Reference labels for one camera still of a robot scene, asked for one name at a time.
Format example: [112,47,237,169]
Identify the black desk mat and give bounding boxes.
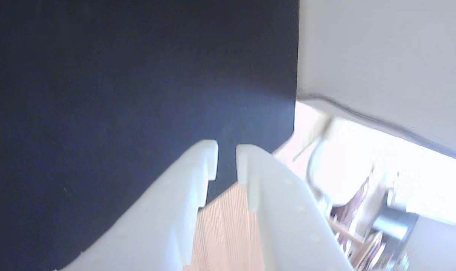
[0,0,300,271]

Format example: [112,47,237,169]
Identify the dark reddish background object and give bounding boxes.
[330,167,372,228]

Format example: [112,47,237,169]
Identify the dark grey cylindrical background object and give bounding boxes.
[371,205,419,242]

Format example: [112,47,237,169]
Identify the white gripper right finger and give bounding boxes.
[236,144,355,271]

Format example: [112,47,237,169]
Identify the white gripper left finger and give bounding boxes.
[58,140,219,271]

